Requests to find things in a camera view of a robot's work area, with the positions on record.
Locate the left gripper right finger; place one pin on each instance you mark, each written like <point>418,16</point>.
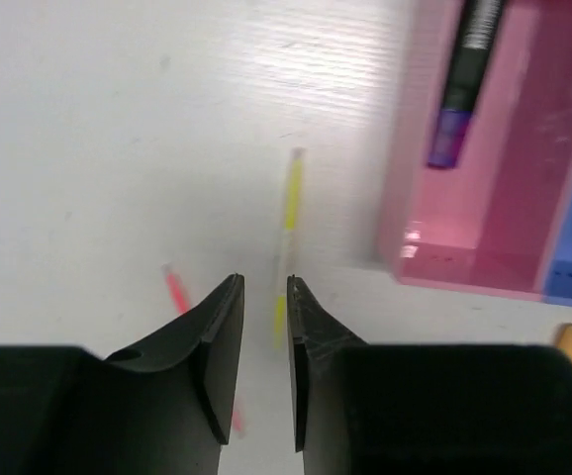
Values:
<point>364,408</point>

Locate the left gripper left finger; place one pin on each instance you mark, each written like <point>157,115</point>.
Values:
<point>162,405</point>

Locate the purple cap black highlighter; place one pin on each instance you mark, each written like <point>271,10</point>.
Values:
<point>470,56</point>

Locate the pink drawer box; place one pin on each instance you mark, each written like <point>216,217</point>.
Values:
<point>489,224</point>

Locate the yellow gel pen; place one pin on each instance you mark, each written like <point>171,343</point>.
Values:
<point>287,248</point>

